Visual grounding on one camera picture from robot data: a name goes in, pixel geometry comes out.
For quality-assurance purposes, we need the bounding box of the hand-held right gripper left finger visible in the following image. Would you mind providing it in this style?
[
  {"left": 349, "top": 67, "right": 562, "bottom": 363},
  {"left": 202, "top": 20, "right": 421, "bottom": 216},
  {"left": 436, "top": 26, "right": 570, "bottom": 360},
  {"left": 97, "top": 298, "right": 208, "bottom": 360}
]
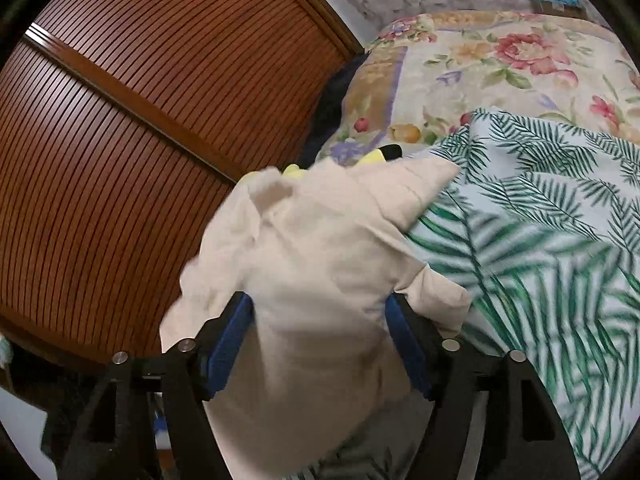
[{"left": 60, "top": 292, "right": 253, "bottom": 480}]

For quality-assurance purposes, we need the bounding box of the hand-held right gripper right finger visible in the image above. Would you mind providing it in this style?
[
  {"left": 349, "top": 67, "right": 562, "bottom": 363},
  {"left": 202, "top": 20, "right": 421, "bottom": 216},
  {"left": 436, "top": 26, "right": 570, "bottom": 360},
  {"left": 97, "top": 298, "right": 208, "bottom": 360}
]
[{"left": 387, "top": 292, "right": 581, "bottom": 480}]

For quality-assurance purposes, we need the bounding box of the beige printed t-shirt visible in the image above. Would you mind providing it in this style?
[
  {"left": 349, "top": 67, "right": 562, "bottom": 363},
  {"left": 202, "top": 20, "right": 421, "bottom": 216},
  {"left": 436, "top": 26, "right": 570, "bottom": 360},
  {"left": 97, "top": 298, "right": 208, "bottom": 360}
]
[{"left": 160, "top": 156, "right": 473, "bottom": 480}]

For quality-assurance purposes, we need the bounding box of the palm leaf print sheet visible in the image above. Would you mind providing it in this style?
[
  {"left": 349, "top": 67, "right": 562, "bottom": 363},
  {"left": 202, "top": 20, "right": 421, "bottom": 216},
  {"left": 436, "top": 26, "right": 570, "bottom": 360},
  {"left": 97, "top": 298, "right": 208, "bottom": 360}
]
[{"left": 295, "top": 107, "right": 640, "bottom": 480}]

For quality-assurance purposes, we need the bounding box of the yellow plush toy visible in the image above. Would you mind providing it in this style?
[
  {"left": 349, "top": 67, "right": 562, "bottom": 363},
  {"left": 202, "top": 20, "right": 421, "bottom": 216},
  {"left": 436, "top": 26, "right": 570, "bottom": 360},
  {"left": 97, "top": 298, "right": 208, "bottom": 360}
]
[{"left": 282, "top": 144, "right": 403, "bottom": 181}]

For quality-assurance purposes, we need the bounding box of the wooden slatted wardrobe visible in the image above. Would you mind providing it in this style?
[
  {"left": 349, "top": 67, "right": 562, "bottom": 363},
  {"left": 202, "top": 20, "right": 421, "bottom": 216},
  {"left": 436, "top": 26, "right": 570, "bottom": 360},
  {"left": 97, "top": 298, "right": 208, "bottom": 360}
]
[{"left": 0, "top": 0, "right": 366, "bottom": 376}]

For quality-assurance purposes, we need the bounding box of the dark blue bed sheet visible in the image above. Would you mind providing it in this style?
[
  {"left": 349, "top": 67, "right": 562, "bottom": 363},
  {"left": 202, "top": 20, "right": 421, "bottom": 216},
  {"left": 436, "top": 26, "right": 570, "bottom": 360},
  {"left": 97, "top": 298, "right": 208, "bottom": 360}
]
[{"left": 305, "top": 52, "right": 371, "bottom": 163}]

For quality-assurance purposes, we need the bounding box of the floral blanket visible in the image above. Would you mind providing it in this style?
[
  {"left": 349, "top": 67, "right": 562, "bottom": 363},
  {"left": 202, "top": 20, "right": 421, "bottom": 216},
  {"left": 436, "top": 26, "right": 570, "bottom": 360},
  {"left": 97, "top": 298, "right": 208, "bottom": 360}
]
[{"left": 312, "top": 10, "right": 640, "bottom": 166}]

